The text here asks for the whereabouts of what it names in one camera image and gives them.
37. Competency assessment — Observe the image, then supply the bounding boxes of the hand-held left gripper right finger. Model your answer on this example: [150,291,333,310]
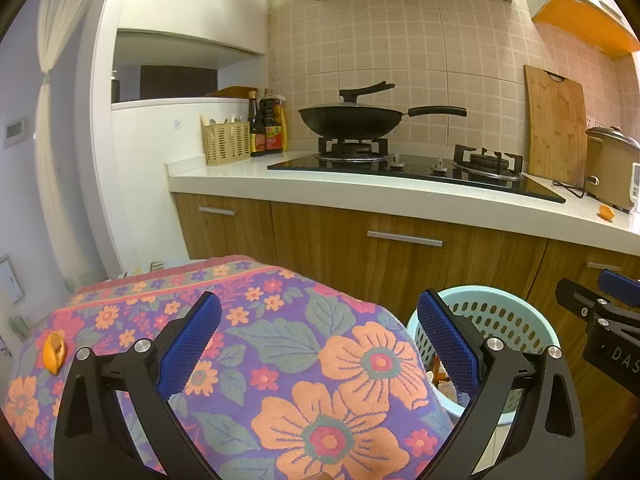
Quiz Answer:
[417,287,586,480]

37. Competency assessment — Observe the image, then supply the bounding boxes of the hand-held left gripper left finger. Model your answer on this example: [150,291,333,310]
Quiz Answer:
[52,290,223,480]

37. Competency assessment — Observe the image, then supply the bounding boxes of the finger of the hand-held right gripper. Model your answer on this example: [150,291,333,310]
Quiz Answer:
[555,277,615,319]
[597,269,640,307]

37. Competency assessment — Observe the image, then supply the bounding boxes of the light green plastic basket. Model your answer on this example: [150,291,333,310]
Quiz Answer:
[405,286,561,480]

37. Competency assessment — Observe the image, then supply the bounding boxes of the curled orange peel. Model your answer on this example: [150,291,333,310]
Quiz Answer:
[42,331,67,376]

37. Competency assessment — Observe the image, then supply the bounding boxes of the floral tablecloth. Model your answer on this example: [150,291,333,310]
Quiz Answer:
[0,255,456,480]

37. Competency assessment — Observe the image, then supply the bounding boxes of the beige rice cooker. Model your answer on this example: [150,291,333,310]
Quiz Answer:
[584,126,640,212]

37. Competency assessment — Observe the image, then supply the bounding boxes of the wooden cutting board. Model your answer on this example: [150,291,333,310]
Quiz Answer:
[523,64,587,188]

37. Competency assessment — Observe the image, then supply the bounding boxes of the black glass gas hob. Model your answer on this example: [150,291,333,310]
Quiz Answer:
[266,136,567,204]

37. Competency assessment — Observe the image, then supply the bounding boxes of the white kitchen countertop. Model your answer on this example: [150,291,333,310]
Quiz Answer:
[165,150,640,248]

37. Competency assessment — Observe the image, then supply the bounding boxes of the beige utensil basket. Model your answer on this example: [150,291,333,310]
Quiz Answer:
[201,114,252,166]

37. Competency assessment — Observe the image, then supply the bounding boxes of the small dark sauce bottle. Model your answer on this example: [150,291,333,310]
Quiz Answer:
[248,91,267,157]

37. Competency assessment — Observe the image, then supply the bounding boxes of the large dark sauce bottle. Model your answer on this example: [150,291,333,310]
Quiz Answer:
[259,89,284,155]

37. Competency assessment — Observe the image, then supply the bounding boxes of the yellow bottle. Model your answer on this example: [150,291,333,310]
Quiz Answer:
[276,95,290,152]

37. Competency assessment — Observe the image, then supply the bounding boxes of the black wok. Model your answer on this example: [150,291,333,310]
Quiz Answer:
[298,102,468,140]

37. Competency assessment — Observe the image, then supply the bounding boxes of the brown wooden tray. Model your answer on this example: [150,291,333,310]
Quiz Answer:
[202,86,258,101]

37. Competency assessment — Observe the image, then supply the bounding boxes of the dark wooden cabinet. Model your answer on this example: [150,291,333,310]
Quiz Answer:
[140,65,218,101]

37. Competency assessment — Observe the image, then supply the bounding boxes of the white curtain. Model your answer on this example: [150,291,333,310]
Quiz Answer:
[34,0,108,281]

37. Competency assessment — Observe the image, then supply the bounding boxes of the orange upper cabinet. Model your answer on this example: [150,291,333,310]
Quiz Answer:
[531,0,640,58]

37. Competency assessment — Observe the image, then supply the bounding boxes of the black power cable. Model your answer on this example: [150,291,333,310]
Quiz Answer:
[551,179,601,200]

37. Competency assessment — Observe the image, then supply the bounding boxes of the white wall box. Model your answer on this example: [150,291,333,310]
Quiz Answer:
[0,255,26,304]

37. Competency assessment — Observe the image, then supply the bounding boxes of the wok lid with black handle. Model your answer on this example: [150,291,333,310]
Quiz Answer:
[312,81,396,109]

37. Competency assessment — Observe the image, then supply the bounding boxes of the grey wall control panel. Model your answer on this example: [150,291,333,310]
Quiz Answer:
[2,119,28,148]

